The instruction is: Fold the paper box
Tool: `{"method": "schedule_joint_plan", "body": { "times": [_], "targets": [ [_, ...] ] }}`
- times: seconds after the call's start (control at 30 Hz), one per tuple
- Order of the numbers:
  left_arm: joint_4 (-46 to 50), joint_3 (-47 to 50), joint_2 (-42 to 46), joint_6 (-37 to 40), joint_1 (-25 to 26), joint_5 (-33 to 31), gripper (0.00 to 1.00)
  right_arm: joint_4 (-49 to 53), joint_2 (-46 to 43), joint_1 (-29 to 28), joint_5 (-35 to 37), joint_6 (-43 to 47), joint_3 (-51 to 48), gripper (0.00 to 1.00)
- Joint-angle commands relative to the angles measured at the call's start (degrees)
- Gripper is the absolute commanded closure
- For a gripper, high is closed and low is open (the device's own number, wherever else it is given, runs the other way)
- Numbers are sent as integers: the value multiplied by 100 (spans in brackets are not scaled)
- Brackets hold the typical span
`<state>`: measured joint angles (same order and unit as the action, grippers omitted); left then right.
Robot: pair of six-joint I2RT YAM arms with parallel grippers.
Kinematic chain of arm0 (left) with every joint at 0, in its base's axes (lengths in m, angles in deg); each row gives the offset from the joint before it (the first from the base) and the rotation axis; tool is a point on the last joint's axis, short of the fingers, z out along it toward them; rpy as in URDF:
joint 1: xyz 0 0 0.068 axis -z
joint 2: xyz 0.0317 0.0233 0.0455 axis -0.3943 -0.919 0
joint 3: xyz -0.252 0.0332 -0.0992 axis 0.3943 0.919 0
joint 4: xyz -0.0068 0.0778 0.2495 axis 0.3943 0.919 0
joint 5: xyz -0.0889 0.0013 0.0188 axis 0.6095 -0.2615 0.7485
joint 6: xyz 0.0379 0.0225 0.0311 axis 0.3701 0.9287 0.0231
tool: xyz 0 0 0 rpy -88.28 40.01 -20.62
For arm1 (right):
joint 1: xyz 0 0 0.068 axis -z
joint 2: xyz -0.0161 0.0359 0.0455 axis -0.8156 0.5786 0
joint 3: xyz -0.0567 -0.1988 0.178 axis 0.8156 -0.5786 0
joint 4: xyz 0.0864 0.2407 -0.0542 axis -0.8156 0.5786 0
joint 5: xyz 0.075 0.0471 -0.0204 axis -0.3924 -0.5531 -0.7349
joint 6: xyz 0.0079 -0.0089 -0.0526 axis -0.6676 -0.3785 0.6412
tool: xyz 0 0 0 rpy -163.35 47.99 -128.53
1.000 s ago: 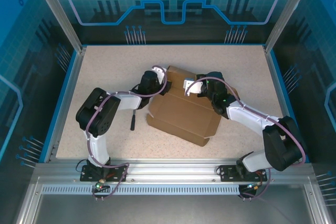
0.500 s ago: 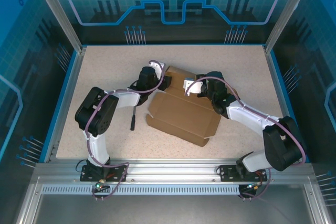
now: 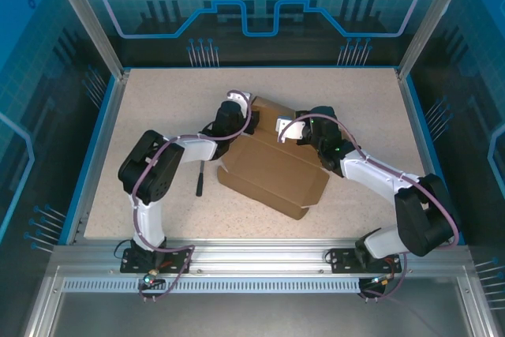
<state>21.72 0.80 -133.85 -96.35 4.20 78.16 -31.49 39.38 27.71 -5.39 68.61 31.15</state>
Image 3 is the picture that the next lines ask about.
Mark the brown cardboard box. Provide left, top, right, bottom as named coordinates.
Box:
left=215, top=95, right=331, bottom=220

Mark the black hammer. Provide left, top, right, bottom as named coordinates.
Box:
left=195, top=160, right=206, bottom=197

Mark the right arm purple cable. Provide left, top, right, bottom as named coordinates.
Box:
left=278, top=114, right=461, bottom=302

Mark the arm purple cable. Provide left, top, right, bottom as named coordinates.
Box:
left=278, top=114, right=461, bottom=302
left=132, top=89, right=256, bottom=302

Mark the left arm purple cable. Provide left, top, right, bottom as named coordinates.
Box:
left=132, top=89, right=256, bottom=302

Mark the right aluminium blue side rail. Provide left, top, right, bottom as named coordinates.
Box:
left=396, top=68, right=466, bottom=245

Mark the aluminium blue side rail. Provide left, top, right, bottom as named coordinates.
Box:
left=58, top=68, right=131, bottom=245
left=396, top=68, right=466, bottom=245

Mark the left aluminium blue side rail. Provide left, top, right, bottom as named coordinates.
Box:
left=58, top=68, right=131, bottom=245

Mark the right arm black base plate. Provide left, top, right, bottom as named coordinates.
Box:
left=327, top=248, right=403, bottom=274

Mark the aluminium front rail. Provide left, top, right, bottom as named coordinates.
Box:
left=50, top=237, right=474, bottom=279

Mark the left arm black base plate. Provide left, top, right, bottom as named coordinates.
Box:
left=119, top=248, right=193, bottom=275

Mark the right aluminium corner post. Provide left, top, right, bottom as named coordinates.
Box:
left=396, top=0, right=477, bottom=81

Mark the aluminium corner post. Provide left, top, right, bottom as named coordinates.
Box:
left=43, top=0, right=131, bottom=80
left=396, top=0, right=477, bottom=81

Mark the right cable connector with LED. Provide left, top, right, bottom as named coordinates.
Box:
left=368, top=271, right=398, bottom=289

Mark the cable connector with led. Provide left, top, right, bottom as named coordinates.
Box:
left=137, top=269, right=165, bottom=290
left=368, top=271, right=398, bottom=289

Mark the left aluminium corner post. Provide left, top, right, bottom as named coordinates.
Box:
left=43, top=0, right=131, bottom=80

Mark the slotted grey cable duct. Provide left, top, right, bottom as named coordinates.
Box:
left=62, top=278, right=362, bottom=294

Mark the left cable connector with LED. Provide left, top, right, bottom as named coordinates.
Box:
left=137, top=269, right=165, bottom=290

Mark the aluminium bench frame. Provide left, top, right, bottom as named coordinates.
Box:
left=23, top=265, right=494, bottom=337

